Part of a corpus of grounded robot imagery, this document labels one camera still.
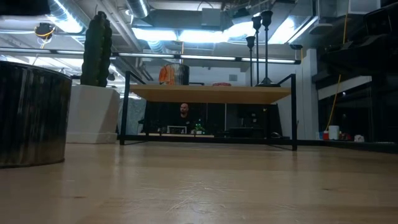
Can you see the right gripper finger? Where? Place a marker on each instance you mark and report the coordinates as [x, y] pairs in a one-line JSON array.
[[342, 56]]

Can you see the long LED light bar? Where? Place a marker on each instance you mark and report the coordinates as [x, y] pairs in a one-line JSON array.
[[208, 58]]

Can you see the red cup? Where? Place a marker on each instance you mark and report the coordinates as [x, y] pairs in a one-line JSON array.
[[325, 135]]

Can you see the black round ceiling fixture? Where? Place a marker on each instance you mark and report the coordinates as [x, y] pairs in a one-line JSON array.
[[45, 30]]

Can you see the white geometric planter pot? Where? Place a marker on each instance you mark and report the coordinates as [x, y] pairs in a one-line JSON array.
[[93, 115]]

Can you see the black office desk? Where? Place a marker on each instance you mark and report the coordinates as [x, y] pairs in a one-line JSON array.
[[373, 146]]

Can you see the silver candle jar orange label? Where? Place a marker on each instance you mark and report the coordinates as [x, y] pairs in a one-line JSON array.
[[31, 118], [180, 74]]

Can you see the small green plant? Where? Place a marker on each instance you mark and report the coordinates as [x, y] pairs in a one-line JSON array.
[[199, 128]]

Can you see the wooden shelf riser black legs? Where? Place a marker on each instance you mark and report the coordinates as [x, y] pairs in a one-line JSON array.
[[211, 93]]

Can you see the short black candlestick holder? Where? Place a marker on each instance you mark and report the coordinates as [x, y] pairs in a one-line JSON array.
[[250, 42]]

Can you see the white cup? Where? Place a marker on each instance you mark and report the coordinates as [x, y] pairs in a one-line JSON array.
[[334, 132]]

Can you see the green cactus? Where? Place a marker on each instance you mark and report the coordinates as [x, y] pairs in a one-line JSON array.
[[98, 46]]

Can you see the pink patterned round tin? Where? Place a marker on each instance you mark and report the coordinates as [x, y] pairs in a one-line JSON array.
[[221, 84]]

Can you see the person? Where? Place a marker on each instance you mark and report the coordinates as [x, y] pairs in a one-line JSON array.
[[184, 109]]

